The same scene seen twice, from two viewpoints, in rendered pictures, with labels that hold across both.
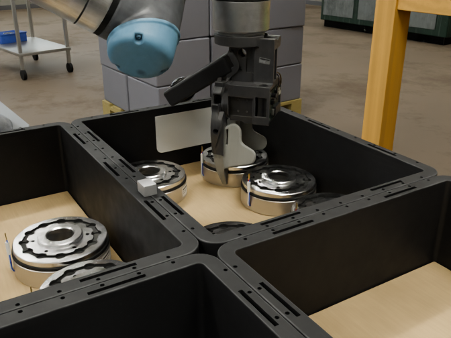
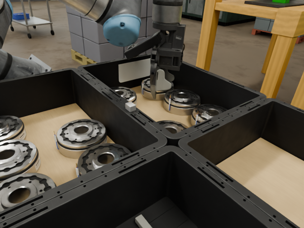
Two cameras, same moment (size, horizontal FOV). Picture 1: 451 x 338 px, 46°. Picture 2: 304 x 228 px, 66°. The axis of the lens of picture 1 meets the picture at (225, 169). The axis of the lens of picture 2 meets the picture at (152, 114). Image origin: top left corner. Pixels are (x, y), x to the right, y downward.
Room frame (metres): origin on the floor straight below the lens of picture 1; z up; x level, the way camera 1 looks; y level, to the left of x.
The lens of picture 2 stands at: (0.09, 0.09, 1.16)
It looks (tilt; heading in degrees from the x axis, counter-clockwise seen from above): 31 degrees down; 352
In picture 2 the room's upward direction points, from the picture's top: 3 degrees clockwise
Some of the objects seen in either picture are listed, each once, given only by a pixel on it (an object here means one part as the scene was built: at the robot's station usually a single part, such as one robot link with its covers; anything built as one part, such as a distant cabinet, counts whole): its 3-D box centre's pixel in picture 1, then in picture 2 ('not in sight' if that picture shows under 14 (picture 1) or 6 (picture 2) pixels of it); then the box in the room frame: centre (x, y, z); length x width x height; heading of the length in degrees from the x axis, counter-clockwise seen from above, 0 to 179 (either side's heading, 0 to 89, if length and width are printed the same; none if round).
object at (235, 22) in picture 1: (241, 17); (167, 13); (0.73, -0.02, 1.07); 0.08 x 0.08 x 0.05
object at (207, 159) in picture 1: (234, 155); (157, 84); (0.76, -0.01, 0.86); 0.10 x 0.10 x 0.01
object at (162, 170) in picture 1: (149, 172); (118, 93); (0.69, 0.11, 0.86); 0.05 x 0.05 x 0.01
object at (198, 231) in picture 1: (232, 151); (163, 84); (0.63, -0.01, 0.92); 0.40 x 0.30 x 0.02; 32
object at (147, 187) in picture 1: (147, 187); (130, 106); (0.48, 0.08, 0.94); 0.02 x 0.01 x 0.01; 32
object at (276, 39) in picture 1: (245, 78); (167, 46); (0.72, -0.03, 0.99); 0.09 x 0.08 x 0.12; 72
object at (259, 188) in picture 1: (278, 180); (182, 97); (0.67, -0.07, 0.86); 0.10 x 0.10 x 0.01
